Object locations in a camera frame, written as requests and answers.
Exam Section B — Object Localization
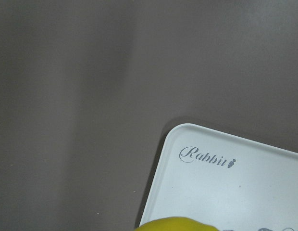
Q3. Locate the yellow lemon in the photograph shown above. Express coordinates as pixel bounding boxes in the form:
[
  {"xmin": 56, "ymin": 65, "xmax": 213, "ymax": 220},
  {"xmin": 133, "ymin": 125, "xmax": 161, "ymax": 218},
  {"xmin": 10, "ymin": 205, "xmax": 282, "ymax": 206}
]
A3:
[{"xmin": 135, "ymin": 217, "xmax": 218, "ymax": 231}]

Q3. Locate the white rabbit tray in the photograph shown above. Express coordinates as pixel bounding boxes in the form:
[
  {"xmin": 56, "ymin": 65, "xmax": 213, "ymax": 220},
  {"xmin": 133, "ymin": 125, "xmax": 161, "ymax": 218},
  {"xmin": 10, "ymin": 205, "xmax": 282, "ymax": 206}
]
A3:
[{"xmin": 140, "ymin": 123, "xmax": 298, "ymax": 231}]

